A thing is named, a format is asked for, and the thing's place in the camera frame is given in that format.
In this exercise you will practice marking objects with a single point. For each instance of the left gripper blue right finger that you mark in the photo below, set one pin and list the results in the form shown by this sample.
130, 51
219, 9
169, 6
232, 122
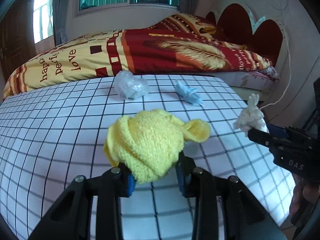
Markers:
181, 178

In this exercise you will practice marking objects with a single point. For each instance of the bed mattress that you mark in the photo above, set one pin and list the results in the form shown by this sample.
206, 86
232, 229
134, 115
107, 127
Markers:
246, 83

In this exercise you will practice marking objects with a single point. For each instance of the red yellow patterned blanket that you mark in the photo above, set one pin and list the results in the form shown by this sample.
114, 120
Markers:
180, 43

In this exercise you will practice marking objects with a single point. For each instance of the white black grid tablecloth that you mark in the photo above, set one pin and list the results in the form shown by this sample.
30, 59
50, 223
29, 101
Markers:
51, 135

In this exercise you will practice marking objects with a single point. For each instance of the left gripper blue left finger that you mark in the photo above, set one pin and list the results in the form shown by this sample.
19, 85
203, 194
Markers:
130, 184

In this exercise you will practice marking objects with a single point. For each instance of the red scalloped headboard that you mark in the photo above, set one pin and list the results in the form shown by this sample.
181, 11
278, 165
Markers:
235, 25

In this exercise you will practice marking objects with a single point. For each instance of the yellow towel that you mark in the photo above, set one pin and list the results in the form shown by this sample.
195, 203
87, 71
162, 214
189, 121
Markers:
149, 143

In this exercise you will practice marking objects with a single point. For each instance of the white tissue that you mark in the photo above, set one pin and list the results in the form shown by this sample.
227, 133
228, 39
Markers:
251, 117

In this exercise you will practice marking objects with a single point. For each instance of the crumpled clear plastic bag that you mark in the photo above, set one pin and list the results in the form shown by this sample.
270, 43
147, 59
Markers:
128, 86

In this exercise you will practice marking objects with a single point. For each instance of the grey curtain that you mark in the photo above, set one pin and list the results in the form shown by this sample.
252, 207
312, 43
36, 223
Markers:
60, 8

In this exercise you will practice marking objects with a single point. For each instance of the brown wooden door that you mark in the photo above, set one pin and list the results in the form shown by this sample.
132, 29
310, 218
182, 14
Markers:
17, 41

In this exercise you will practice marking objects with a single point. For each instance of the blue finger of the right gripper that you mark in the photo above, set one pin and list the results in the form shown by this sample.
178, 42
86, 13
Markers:
277, 131
261, 138

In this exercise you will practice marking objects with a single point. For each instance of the person right hand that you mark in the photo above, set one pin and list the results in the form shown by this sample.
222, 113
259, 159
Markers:
303, 190

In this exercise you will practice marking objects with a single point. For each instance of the crumpled light blue mask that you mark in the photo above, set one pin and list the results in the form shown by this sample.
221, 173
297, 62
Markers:
188, 94

